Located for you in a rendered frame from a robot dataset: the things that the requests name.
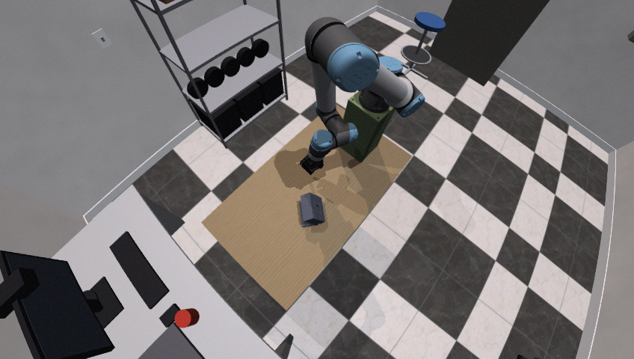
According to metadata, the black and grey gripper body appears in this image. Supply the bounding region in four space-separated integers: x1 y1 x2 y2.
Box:
300 154 323 175

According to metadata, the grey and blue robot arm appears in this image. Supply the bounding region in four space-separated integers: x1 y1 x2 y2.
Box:
305 17 425 162

